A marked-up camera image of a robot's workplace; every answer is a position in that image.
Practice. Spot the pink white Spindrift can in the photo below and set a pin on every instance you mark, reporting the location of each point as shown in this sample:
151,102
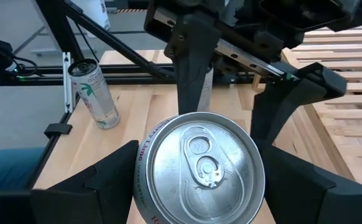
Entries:
199,174

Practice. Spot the white box with label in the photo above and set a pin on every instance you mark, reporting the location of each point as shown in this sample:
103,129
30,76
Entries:
89,15

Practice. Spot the black mat hazard stripes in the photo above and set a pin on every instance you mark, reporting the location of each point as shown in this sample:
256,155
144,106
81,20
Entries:
128,11

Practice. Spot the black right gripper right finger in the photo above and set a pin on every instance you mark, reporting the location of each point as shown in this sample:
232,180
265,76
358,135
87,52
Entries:
308,199

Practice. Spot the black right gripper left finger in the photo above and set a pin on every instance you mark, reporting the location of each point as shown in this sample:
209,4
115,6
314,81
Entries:
75,199

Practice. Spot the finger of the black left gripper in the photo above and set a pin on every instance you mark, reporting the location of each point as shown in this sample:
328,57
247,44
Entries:
280,102
193,62

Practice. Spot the silver aluminium extrusion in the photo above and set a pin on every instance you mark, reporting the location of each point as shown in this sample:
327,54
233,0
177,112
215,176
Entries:
66,81

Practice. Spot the wooden slatted shelf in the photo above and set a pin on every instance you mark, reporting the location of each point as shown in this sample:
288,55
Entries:
339,124

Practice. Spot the blue object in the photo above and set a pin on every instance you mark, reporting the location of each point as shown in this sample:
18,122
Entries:
7,169

